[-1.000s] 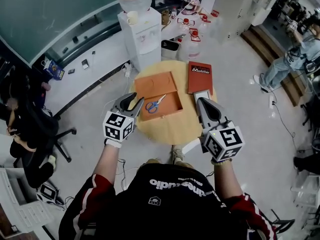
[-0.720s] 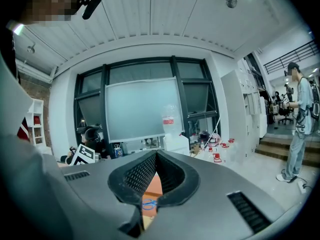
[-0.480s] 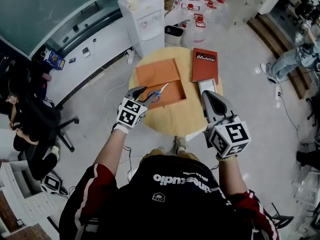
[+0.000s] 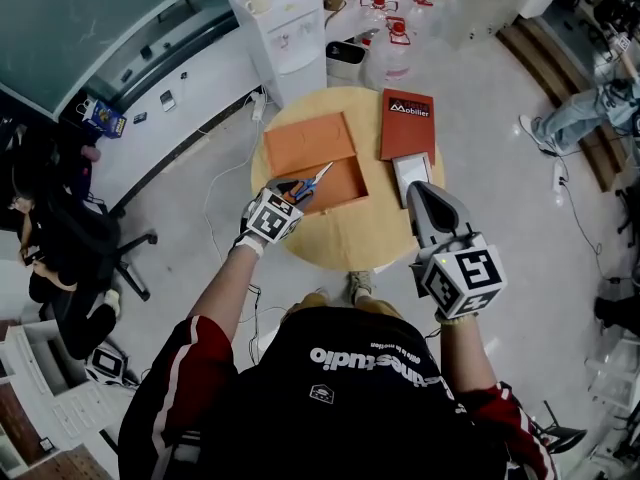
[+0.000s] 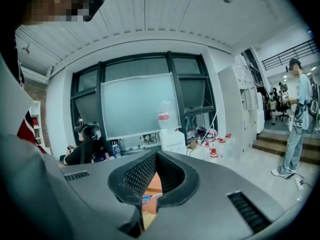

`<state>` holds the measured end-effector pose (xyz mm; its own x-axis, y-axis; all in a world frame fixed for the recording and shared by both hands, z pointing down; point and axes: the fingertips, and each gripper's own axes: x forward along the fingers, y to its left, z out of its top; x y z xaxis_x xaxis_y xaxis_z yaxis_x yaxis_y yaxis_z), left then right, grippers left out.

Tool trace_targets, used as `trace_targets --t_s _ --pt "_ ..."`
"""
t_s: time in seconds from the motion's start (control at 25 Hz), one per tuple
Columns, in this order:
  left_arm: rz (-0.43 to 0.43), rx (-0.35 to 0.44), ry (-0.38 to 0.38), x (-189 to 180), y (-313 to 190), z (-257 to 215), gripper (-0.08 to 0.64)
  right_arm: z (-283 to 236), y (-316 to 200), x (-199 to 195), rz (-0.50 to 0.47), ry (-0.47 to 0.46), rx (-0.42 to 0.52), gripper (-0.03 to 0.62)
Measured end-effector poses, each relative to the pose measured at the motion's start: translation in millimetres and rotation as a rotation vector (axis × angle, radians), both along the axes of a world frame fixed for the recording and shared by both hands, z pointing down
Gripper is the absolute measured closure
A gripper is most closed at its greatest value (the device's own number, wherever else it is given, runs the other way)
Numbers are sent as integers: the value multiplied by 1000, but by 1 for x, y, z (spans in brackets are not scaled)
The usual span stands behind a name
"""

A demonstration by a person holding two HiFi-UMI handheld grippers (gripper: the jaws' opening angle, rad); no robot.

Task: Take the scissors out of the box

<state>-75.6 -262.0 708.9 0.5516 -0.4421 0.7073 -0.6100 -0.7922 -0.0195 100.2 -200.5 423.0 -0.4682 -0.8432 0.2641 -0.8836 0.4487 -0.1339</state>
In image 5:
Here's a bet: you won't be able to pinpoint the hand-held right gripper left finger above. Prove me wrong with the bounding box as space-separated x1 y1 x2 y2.
59 149 158 240

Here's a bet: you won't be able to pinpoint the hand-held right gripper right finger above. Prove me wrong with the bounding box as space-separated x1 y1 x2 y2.
149 150 286 240

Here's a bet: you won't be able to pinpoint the orange box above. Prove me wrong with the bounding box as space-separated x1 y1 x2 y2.
142 171 164 214

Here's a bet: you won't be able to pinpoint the blue paper bag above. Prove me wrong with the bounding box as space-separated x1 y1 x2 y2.
110 141 123 159

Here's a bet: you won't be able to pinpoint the round wooden table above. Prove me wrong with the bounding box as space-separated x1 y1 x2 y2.
142 212 158 231

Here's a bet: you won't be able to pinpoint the white water dispenser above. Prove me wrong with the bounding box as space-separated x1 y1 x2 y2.
159 128 188 157

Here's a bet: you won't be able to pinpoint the white leaning pole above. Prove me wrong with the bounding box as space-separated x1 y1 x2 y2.
199 101 222 145

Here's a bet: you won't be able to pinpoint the white power strip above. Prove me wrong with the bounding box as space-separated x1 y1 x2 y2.
294 177 305 192

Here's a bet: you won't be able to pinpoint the wooden steps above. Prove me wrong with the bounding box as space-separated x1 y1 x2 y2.
251 128 320 165

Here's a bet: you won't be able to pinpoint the person's black and red shirt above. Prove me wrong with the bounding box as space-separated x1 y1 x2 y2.
16 110 48 155

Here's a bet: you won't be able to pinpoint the white shelf unit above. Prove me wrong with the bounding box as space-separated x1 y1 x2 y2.
28 100 46 149

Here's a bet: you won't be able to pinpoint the frosted glass board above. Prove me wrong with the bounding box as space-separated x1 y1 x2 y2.
100 72 183 142

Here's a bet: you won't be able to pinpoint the white locker cabinet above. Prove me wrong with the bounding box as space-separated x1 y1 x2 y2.
216 58 266 160

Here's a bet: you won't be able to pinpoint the large clear water bottle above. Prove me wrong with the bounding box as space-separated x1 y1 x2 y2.
157 99 180 133

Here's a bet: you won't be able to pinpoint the black railing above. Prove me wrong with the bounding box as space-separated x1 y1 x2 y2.
260 38 319 72

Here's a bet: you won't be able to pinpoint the person's head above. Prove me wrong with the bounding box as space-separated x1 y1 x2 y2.
22 0 98 27

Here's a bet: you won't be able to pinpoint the black head camera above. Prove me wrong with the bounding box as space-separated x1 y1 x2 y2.
83 0 108 23

